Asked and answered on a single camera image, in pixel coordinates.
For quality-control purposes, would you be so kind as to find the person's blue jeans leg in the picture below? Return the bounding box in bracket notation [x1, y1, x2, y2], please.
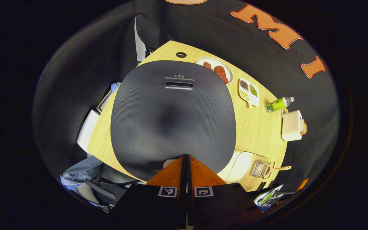
[60, 156, 103, 192]

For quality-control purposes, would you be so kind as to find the dark grey rice cooker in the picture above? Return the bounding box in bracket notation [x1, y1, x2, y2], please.
[111, 60, 237, 182]

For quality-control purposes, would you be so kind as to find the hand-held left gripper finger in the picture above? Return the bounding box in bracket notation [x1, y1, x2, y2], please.
[187, 155, 264, 228]
[111, 155, 187, 228]

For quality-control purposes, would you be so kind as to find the white box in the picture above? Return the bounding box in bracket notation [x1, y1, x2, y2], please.
[76, 110, 100, 154]

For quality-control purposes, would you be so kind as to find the black backdrop cloth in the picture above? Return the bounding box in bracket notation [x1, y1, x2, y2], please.
[32, 0, 341, 192]

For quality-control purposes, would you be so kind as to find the green label plastic bottle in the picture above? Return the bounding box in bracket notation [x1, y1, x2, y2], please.
[266, 96, 295, 113]

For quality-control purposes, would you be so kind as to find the clear chopstick holder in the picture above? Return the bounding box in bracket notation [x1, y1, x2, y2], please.
[250, 161, 275, 179]

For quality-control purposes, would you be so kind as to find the white slatted panel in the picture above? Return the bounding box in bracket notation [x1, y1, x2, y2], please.
[96, 89, 114, 113]

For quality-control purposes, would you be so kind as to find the white toaster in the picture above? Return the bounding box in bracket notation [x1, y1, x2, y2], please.
[281, 110, 303, 142]

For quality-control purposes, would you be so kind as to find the wooden spoon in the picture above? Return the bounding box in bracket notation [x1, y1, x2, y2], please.
[264, 165, 292, 178]

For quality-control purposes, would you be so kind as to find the white round plate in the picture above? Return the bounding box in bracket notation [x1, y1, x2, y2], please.
[196, 57, 234, 85]

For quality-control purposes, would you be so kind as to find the white divided bean dish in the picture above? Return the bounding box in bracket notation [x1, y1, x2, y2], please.
[238, 78, 260, 108]

